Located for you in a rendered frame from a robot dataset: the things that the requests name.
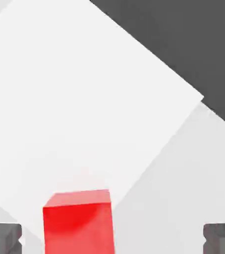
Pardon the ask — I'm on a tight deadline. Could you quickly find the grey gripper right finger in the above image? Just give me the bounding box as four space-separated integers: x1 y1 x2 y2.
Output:
203 223 225 254

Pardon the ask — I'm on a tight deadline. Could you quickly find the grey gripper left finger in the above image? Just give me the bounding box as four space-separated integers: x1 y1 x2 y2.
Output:
0 223 23 254

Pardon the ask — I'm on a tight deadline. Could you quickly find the small red cube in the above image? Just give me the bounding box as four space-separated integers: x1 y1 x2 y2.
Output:
42 189 115 254

